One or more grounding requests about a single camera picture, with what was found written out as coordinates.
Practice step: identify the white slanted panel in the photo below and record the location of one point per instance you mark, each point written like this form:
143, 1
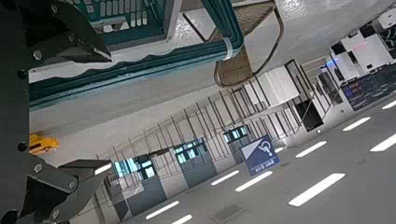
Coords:
275, 85

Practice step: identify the grey gate kiosk lit screen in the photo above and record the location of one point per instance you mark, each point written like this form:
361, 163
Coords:
146, 193
236, 146
196, 171

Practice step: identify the yellow object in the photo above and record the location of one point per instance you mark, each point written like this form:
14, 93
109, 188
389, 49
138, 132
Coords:
42, 143

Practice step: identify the black slanted panel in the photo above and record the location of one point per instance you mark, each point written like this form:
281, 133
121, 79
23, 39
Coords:
309, 115

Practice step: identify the blue wheelchair sign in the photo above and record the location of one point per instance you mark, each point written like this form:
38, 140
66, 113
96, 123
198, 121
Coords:
260, 155

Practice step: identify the brown wicker chair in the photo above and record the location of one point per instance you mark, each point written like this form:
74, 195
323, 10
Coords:
233, 68

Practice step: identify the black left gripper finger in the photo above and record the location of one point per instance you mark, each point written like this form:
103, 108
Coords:
62, 193
62, 31

